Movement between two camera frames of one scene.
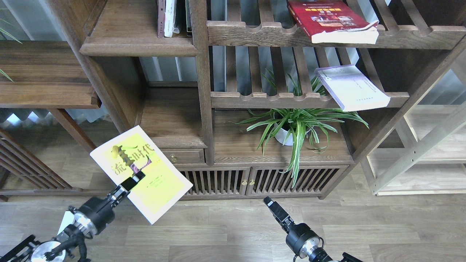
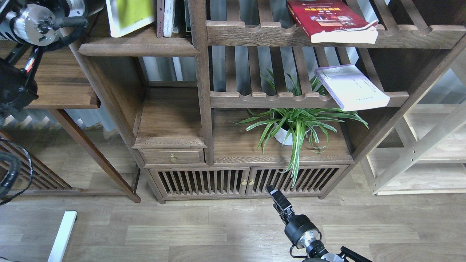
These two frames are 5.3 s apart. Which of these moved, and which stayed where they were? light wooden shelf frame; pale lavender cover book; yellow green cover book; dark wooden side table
Moved: yellow green cover book
Stayed: pale lavender cover book; dark wooden side table; light wooden shelf frame
